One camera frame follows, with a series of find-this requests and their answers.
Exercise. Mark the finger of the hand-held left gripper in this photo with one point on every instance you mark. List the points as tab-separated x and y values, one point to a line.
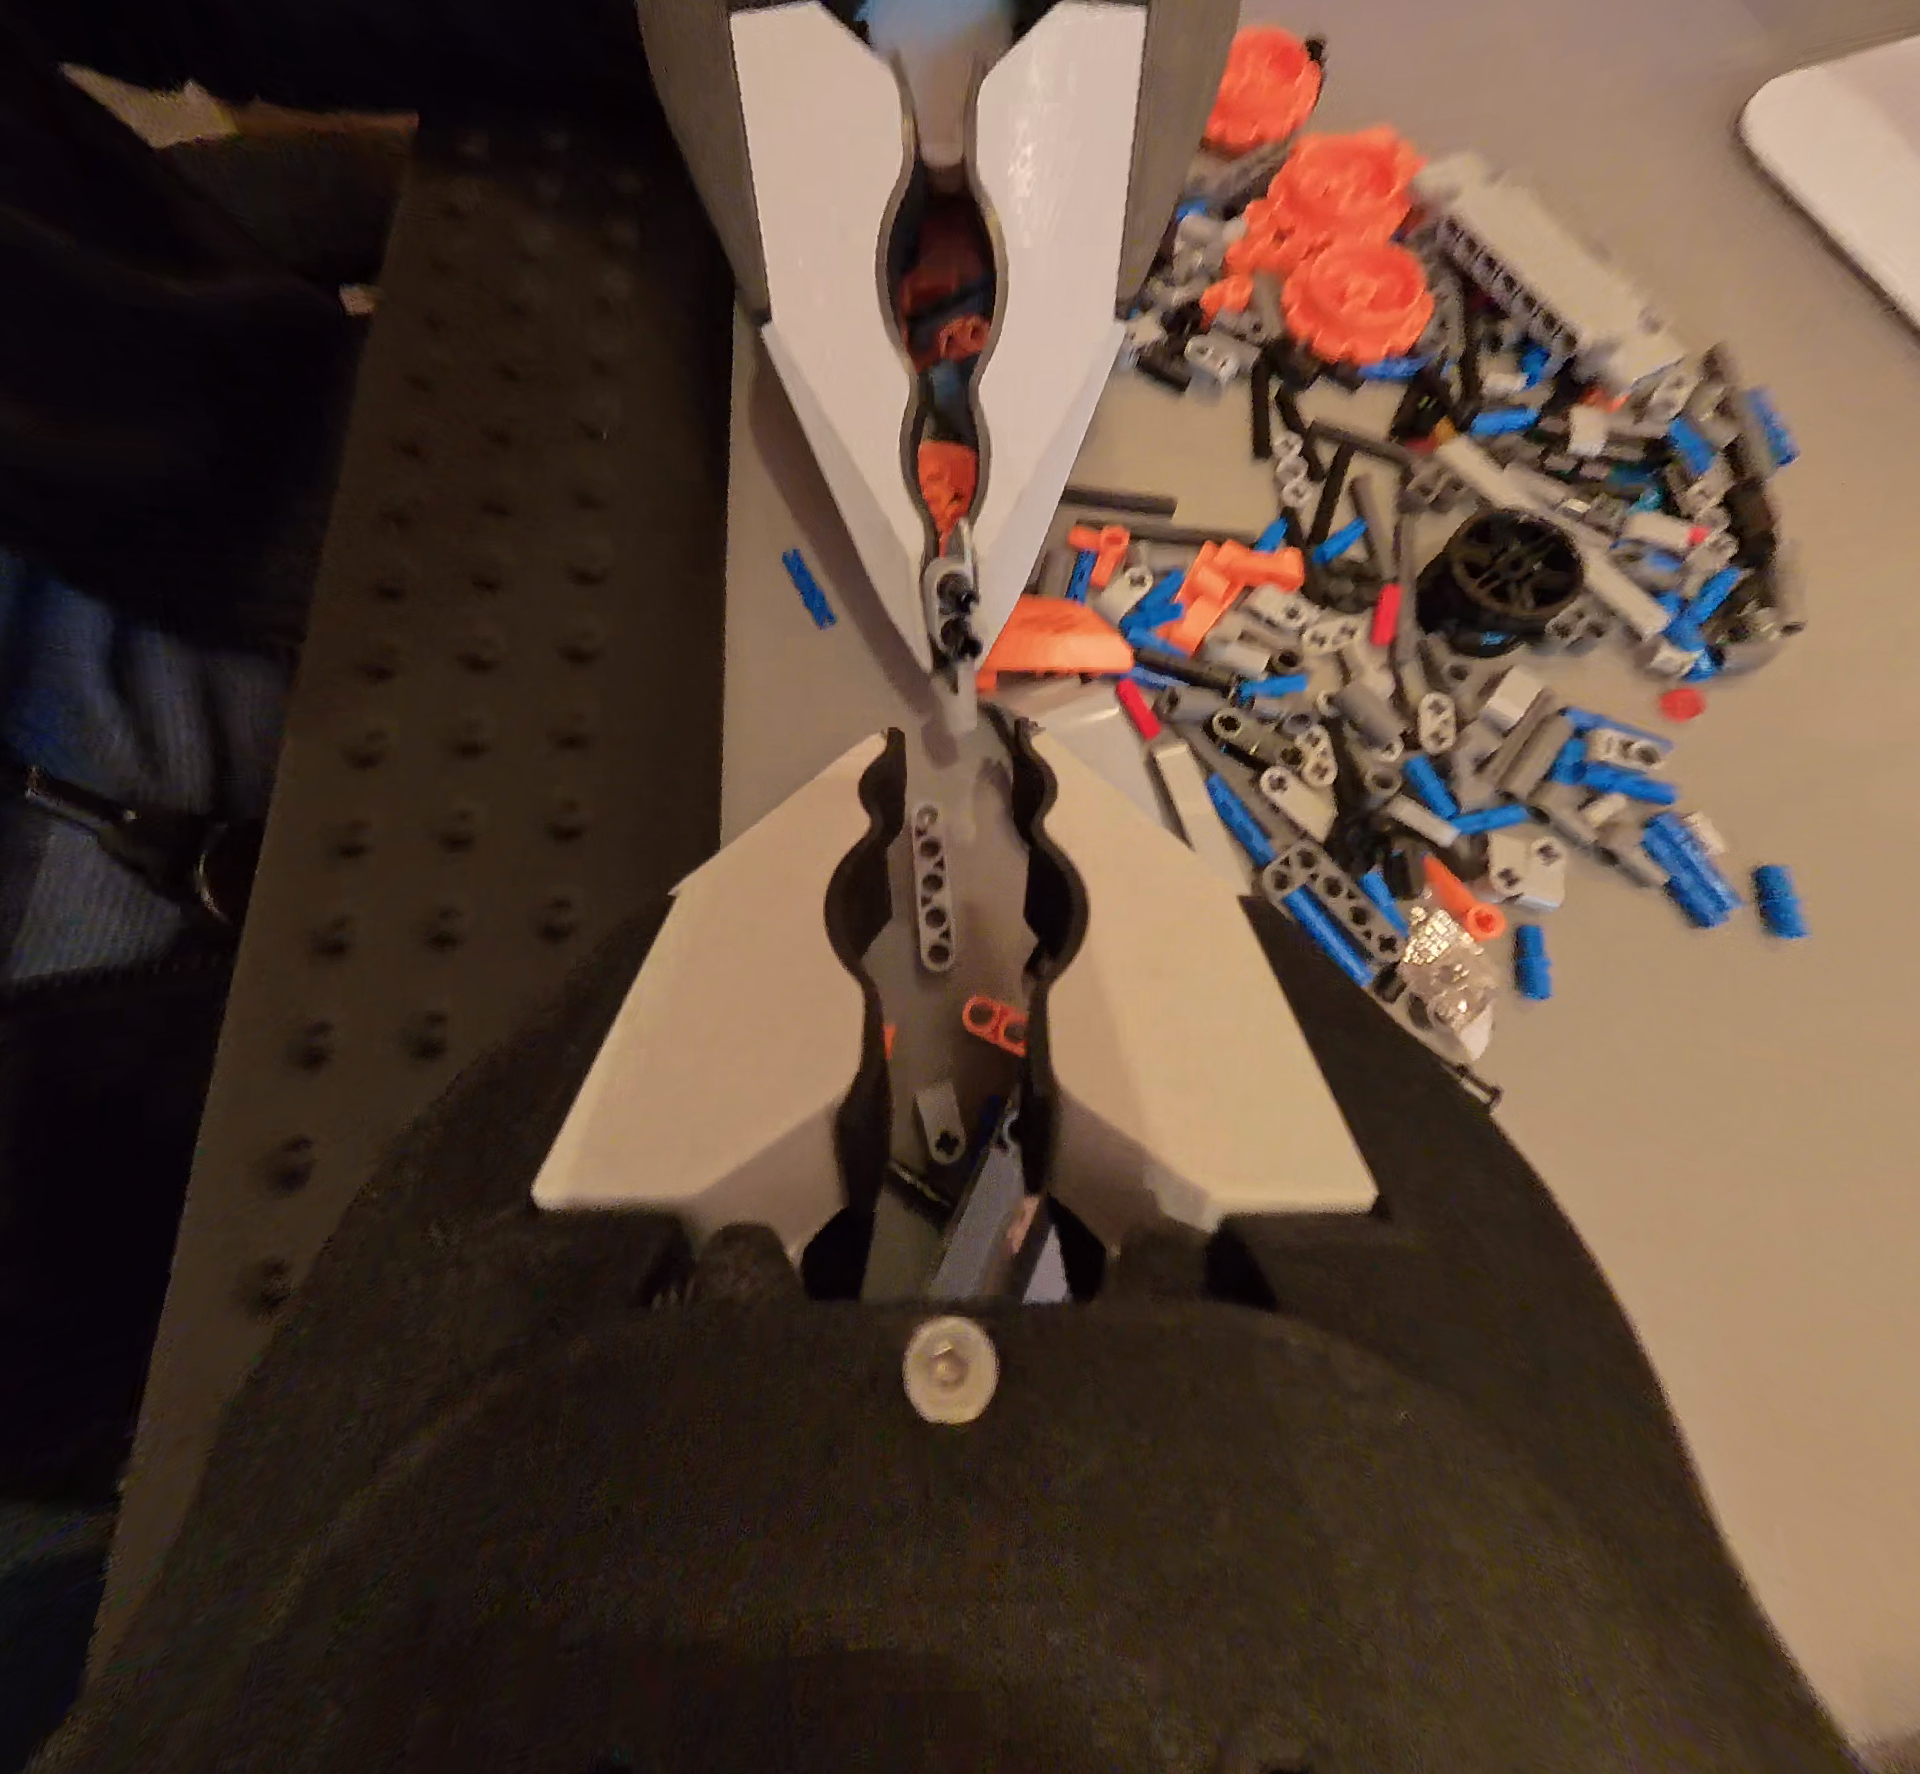
810	215
1075	185

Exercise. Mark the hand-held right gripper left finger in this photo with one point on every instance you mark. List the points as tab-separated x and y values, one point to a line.
696	1070

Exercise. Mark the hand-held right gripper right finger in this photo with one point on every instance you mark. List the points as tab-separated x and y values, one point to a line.
1214	1070

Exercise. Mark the grey beam piece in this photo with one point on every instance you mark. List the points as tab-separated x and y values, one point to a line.
937	890

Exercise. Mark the pile of plastic building pieces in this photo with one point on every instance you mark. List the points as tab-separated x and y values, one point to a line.
1412	725

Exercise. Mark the black connector pin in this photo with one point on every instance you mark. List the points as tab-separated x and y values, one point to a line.
957	621

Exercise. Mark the orange panel piece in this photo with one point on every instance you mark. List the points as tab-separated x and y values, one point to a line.
1052	644

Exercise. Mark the black spoked wheel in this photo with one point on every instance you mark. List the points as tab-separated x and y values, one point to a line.
1505	582

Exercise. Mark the white book stand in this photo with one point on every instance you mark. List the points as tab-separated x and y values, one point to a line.
1853	170

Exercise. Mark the long grey frame piece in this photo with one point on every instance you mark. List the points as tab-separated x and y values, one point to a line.
1560	274

